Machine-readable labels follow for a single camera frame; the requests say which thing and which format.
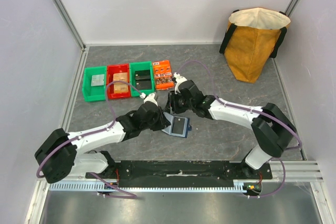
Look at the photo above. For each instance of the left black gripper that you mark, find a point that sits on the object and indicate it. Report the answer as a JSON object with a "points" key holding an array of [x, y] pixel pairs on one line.
{"points": [[163, 122]]}

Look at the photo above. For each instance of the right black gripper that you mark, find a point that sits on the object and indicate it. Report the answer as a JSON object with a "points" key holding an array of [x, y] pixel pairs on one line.
{"points": [[171, 102]]}

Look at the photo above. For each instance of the blue card holder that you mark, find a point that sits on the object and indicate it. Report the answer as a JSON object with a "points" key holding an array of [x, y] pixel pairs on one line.
{"points": [[170, 118]]}

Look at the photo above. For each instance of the black credit card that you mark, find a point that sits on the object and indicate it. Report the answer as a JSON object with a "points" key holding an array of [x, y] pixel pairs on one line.
{"points": [[178, 125]]}

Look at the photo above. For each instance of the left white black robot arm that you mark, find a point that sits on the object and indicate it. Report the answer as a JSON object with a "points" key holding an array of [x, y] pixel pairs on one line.
{"points": [[57, 154]]}

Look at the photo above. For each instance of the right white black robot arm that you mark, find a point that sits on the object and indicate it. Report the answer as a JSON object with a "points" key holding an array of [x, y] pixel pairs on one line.
{"points": [[272, 129]]}

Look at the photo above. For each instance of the upper black card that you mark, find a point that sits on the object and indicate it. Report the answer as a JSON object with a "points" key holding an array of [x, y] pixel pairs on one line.
{"points": [[142, 75]]}

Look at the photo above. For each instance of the lower gold card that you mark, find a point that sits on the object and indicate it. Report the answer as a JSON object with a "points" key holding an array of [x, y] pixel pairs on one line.
{"points": [[120, 88]]}

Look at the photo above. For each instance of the silver card in bin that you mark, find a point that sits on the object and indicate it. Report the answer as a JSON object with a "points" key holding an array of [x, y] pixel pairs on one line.
{"points": [[97, 80]]}

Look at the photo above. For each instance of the orange blister pack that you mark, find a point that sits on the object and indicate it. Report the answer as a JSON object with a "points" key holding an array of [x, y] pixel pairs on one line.
{"points": [[162, 75]]}

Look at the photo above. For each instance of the red bin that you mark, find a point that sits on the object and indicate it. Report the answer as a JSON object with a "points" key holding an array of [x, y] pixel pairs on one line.
{"points": [[111, 69]]}

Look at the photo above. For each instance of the left green bin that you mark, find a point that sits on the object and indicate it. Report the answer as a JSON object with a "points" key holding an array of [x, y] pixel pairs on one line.
{"points": [[93, 94]]}

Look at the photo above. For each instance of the yellow tote bag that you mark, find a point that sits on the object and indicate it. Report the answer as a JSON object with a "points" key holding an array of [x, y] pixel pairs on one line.
{"points": [[252, 37]]}

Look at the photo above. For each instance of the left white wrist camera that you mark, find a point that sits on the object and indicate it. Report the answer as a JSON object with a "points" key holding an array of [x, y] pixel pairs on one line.
{"points": [[149, 98]]}

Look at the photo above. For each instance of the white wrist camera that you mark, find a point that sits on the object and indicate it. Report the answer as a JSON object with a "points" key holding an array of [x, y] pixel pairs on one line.
{"points": [[178, 79], [149, 98]]}

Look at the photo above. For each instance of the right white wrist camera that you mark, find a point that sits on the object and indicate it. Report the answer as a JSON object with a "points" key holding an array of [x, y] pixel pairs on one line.
{"points": [[178, 79]]}

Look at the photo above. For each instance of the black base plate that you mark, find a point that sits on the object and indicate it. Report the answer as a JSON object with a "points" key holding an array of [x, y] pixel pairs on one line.
{"points": [[127, 170]]}

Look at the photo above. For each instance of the aluminium frame rail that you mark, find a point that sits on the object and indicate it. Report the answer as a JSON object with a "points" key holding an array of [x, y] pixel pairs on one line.
{"points": [[285, 171]]}

